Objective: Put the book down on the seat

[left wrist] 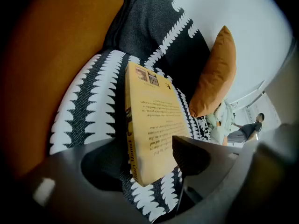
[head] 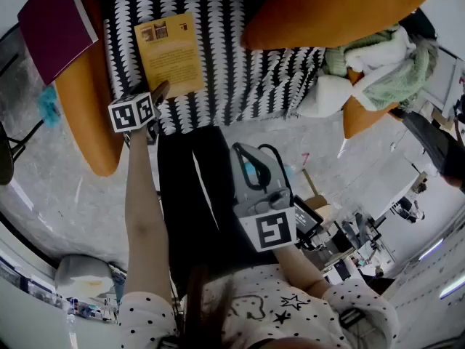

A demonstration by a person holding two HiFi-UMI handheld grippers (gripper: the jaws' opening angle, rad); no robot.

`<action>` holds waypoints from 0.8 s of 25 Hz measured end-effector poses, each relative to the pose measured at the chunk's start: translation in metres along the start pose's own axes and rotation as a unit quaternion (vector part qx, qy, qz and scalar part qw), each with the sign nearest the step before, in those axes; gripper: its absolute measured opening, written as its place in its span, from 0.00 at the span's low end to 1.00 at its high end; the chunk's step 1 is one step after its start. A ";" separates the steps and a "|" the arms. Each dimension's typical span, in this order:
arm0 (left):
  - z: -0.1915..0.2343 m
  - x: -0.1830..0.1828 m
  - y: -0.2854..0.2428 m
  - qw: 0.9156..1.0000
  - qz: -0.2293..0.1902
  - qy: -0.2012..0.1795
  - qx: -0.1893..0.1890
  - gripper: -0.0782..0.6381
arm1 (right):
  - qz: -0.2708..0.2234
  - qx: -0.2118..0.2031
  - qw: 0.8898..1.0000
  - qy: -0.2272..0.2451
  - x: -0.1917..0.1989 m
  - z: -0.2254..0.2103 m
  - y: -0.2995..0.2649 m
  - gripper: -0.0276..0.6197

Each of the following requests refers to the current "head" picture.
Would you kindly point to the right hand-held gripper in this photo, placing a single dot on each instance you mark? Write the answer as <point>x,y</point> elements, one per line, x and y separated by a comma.
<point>272,227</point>

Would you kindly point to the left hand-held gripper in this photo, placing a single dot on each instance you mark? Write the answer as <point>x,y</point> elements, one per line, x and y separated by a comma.
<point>130,113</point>

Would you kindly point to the yellow book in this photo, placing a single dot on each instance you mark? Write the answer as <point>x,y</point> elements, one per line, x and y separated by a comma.
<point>170,60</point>

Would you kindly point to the person's right forearm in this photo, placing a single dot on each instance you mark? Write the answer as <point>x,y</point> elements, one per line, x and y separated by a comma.
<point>301,271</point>

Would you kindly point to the person's left forearm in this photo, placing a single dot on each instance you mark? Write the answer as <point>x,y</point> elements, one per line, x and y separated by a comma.
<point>145,224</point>

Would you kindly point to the black white patterned book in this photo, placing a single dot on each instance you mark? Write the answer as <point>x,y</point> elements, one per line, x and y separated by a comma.
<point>232,78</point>

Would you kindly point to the maroon book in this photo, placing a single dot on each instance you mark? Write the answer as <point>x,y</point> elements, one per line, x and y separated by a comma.
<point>54,31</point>

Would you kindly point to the black screen device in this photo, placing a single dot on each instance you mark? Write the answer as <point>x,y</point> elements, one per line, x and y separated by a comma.
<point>307,220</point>

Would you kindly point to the wooden table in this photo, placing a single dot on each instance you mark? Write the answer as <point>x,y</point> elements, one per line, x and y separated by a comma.
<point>319,202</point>

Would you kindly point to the person's black trousers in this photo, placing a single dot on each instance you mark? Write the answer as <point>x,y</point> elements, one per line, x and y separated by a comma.
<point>189,202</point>

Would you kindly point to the white pillow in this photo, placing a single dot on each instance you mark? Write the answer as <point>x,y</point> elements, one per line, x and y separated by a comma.
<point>323,96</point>

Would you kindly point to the teal fluffy duster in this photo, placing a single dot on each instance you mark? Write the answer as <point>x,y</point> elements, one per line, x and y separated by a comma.
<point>49,107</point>

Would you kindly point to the small orange cushion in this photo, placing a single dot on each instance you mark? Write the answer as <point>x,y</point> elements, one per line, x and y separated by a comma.
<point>359,118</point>

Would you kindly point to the green and white blanket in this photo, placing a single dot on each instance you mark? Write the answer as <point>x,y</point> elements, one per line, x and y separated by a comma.
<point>392,86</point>

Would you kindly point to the black chair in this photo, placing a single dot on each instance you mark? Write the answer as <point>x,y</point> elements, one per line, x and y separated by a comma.
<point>4,158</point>

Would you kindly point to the large orange cushion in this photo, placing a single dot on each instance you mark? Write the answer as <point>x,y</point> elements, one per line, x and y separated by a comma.
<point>327,13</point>

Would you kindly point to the grey round pouf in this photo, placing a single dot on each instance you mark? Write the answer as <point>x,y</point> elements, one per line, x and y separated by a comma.
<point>83,275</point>

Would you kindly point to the white cabinet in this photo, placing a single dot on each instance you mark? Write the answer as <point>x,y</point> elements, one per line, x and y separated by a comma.
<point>441,78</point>

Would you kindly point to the grey knitted throw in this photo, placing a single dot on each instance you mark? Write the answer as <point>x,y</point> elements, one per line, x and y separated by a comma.
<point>428,56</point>

